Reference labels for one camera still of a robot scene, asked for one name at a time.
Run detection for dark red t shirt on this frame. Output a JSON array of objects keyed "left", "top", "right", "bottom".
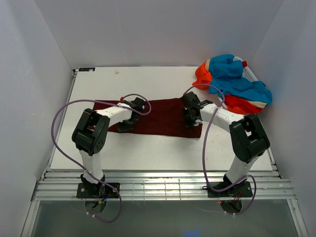
[{"left": 93, "top": 97, "right": 203, "bottom": 139}]

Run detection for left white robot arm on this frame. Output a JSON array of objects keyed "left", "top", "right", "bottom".
[{"left": 72, "top": 97, "right": 146, "bottom": 198}]

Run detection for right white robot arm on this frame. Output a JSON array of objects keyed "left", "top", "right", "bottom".
[{"left": 181, "top": 92, "right": 270, "bottom": 196}]

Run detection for orange t shirt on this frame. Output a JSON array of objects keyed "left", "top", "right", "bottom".
[{"left": 192, "top": 60, "right": 267, "bottom": 115}]

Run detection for blue t shirt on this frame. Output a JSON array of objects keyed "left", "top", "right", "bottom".
[{"left": 208, "top": 54, "right": 272, "bottom": 106}]

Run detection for blue label sticker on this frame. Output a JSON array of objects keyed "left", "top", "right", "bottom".
[{"left": 78, "top": 67, "right": 95, "bottom": 72}]

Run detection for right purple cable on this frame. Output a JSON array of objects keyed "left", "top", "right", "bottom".
[{"left": 182, "top": 83, "right": 257, "bottom": 215}]

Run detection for purple cable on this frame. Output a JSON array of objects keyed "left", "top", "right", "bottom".
[
  {"left": 51, "top": 93, "right": 152, "bottom": 224},
  {"left": 182, "top": 83, "right": 257, "bottom": 215}
]

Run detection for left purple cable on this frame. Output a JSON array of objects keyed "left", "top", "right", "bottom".
[{"left": 51, "top": 93, "right": 152, "bottom": 224}]

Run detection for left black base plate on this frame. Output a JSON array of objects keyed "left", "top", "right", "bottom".
[{"left": 76, "top": 183, "right": 120, "bottom": 199}]

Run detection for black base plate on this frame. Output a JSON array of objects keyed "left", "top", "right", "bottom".
[
  {"left": 76, "top": 183, "right": 120, "bottom": 199},
  {"left": 204, "top": 181, "right": 253, "bottom": 198}
]

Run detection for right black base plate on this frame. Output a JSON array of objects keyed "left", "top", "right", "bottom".
[{"left": 204, "top": 181, "right": 253, "bottom": 198}]

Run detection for aluminium frame rails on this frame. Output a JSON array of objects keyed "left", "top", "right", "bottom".
[{"left": 33, "top": 170, "right": 296, "bottom": 201}]

